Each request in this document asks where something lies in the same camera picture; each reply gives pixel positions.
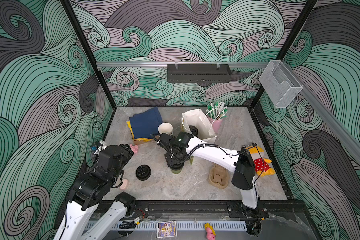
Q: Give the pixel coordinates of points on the yellow plush doll red dress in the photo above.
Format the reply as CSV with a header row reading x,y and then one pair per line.
x,y
262,164

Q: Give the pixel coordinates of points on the white slotted cable duct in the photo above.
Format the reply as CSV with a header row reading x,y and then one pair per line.
x,y
196,226

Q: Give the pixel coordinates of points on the navy blue napkin stack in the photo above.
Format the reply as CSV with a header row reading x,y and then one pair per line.
x,y
145,124

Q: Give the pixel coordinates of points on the brown pulp cup carrier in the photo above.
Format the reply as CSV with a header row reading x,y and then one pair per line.
x,y
219,177

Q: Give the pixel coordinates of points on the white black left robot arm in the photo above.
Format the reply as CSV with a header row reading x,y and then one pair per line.
x,y
88,191

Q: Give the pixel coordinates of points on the black coffee cup lid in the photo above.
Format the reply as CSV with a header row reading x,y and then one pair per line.
x,y
143,172
194,130

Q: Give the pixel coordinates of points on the black wall shelf tray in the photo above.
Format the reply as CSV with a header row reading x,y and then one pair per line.
x,y
198,74

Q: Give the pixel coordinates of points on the pink plush toy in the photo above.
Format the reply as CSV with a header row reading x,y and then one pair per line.
x,y
134,148

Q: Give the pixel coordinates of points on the pink yellow small toy figure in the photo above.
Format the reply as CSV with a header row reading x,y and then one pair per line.
x,y
210,232

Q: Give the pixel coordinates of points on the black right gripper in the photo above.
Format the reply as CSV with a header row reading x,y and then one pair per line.
x,y
170,161

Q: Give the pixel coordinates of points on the green white paper cup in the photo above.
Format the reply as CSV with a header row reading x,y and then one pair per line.
x,y
176,169

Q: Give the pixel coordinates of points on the green white wrapped straws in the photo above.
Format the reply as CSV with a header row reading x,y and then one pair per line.
x,y
216,111

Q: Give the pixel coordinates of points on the pink metal straw bucket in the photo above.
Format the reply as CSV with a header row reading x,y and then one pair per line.
x,y
216,124

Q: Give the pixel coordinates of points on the colourful picture card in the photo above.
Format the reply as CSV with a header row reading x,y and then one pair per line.
x,y
166,229

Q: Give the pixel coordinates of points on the yellow napkin stack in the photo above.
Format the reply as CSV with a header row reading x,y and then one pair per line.
x,y
138,140

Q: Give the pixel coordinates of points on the pink oval soap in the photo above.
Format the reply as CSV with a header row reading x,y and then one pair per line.
x,y
124,185

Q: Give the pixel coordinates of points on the stack of paper cups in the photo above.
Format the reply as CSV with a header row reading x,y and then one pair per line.
x,y
165,128

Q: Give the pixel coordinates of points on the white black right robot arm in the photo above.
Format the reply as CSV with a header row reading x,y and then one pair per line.
x,y
240,163

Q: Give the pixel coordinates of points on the white green paper takeout bag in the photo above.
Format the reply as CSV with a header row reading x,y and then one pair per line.
x,y
199,120

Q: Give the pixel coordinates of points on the clear acrylic wall holder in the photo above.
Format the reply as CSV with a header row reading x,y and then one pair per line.
x,y
280,83

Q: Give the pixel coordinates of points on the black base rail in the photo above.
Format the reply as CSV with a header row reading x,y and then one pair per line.
x,y
153,209

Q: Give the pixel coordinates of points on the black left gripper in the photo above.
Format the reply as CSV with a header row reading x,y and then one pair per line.
x,y
128,152

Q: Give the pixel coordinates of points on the aluminium wall rail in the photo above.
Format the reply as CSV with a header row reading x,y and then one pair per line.
x,y
154,64

